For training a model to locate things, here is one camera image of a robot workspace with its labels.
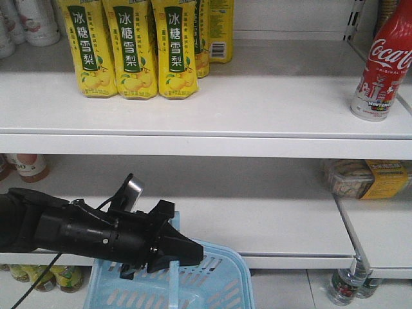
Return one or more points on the light blue plastic basket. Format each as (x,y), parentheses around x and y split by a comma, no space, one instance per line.
(221,280)

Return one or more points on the white metal shelving unit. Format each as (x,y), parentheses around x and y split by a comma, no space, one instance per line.
(240,158)

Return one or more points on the red coca-cola aluminium bottle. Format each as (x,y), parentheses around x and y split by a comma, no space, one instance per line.
(388,62)

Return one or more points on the white peach drink bottle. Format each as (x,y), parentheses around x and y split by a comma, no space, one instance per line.
(39,22)

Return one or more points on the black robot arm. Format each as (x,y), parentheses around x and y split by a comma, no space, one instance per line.
(32,220)

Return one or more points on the clear box of snacks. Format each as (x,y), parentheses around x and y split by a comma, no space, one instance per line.
(367,179)

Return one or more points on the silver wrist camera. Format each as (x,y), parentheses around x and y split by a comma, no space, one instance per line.
(128,193)

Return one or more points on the orange C100 juice bottle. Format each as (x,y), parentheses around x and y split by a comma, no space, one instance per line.
(30,167)

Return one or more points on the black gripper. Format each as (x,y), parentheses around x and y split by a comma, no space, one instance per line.
(136,240)

